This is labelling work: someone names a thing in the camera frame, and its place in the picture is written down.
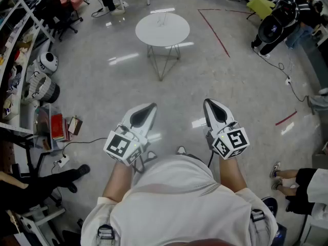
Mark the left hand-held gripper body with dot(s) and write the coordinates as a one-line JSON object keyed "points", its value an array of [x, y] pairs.
{"points": [[120, 143]]}

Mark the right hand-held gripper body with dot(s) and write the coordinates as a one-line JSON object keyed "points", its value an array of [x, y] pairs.
{"points": [[234, 140]]}

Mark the clear wine glass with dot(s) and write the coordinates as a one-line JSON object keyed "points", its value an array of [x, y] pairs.
{"points": [[161, 21]]}

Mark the person's left forearm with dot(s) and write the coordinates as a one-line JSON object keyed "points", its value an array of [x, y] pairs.
{"points": [[118, 181]]}

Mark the person's right forearm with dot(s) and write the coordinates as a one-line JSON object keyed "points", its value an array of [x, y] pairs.
{"points": [[232, 175]]}

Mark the small brown box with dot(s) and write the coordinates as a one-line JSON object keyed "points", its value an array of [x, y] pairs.
{"points": [[75, 125]]}

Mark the person's right shoe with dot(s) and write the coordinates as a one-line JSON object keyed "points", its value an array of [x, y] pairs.
{"points": [[181, 150]]}

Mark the short red floor tape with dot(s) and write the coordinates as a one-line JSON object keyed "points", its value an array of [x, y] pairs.
{"points": [[286, 118]]}

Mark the red box on floor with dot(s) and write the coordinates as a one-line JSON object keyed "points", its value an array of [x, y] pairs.
{"points": [[57, 127]]}

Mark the dark blue round object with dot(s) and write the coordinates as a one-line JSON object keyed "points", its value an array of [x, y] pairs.
{"points": [[271, 206]]}

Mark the small white power strip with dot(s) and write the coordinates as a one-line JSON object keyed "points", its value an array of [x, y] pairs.
{"points": [[288, 81]]}

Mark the clear plastic box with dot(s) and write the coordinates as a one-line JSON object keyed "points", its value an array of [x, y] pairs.
{"points": [[42, 125]]}

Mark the person's white shirt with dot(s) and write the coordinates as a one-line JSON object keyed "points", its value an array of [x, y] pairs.
{"points": [[179, 204]]}

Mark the white round helmet-shaped appliance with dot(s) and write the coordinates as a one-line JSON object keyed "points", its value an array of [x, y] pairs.
{"points": [[47, 63]]}

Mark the long red floor tape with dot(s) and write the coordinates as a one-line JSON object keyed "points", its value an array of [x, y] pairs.
{"points": [[214, 32]]}

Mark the round white table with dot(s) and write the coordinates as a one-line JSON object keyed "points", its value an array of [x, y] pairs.
{"points": [[162, 31]]}

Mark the black backpack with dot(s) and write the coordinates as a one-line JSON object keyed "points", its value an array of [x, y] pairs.
{"points": [[278, 22]]}

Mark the yellow-green chair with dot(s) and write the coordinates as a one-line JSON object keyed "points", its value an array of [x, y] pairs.
{"points": [[260, 7]]}

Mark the black office chair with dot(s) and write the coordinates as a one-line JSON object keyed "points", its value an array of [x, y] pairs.
{"points": [[55, 14]]}

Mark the white shelf rack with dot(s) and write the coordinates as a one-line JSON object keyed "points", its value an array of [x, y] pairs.
{"points": [[18, 35]]}

